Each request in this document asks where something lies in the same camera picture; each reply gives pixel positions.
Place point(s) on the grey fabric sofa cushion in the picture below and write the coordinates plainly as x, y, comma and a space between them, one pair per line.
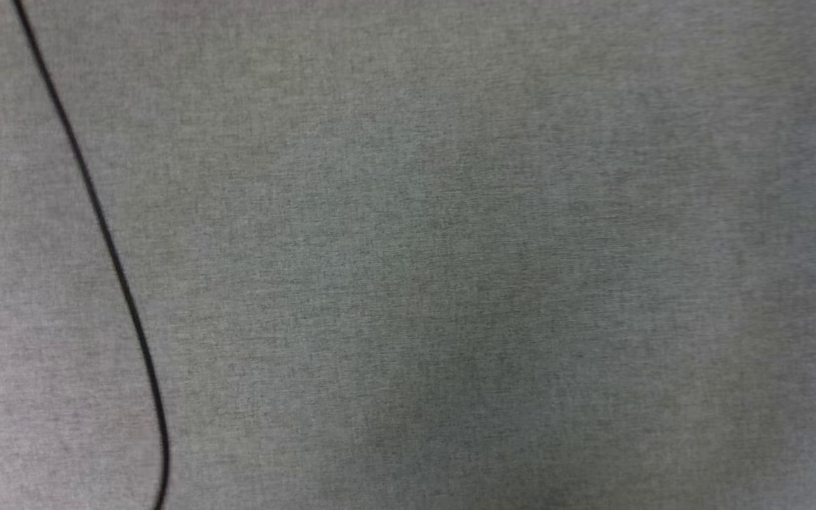
486, 269

